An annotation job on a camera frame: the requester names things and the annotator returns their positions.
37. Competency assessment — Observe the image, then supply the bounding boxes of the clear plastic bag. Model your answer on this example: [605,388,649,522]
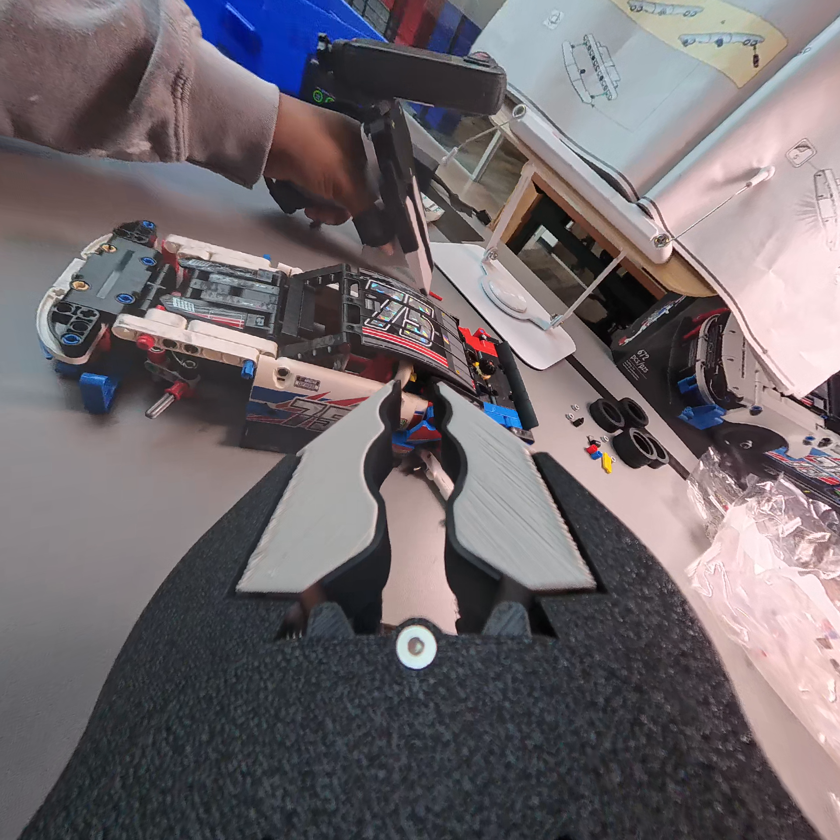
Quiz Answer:
[684,446,840,757]

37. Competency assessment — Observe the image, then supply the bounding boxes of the black cable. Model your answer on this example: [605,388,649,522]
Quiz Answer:
[420,167,494,228]

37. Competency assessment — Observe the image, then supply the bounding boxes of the blue plastic bin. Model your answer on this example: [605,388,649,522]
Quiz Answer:
[185,0,389,88]

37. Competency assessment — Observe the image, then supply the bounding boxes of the person's left forearm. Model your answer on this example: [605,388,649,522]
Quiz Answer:
[0,0,282,189]

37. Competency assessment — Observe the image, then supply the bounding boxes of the instruction booklet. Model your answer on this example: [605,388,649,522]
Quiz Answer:
[471,0,840,399]

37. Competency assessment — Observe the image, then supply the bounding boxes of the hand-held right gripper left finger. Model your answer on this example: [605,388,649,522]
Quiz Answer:
[235,381,403,595]

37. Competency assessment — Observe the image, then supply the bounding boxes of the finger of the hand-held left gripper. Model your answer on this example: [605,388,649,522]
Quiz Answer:
[392,176,435,296]

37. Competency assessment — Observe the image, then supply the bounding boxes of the white book stand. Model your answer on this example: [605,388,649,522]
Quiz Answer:
[430,104,777,372]

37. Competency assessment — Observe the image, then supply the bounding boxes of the white blue toy brick car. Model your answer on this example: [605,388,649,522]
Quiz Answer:
[36,218,540,463]

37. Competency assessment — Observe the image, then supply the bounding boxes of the person's left hand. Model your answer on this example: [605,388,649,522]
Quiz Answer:
[262,92,378,227]

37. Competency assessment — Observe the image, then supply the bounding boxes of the toy car packaging box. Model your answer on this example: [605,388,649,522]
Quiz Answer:
[610,292,840,514]

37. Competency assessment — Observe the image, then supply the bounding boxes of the small black device green lights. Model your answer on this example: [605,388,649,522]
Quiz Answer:
[302,62,340,108]

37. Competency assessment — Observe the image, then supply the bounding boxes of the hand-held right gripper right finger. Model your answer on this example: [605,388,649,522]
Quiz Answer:
[436,382,598,593]

